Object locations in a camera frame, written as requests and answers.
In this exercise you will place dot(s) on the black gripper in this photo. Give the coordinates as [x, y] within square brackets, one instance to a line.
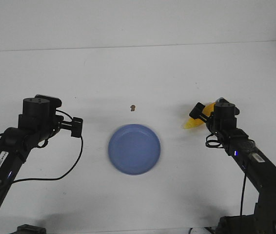
[74, 126]
[201, 111]

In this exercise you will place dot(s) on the blue round plate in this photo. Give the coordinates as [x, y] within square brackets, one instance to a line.
[134, 149]

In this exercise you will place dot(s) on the yellow corn cob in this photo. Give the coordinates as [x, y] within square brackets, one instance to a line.
[193, 123]

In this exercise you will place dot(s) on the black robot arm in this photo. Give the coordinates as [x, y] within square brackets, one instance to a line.
[220, 119]
[39, 121]

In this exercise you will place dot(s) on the small brown table mark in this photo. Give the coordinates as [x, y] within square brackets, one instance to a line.
[133, 108]

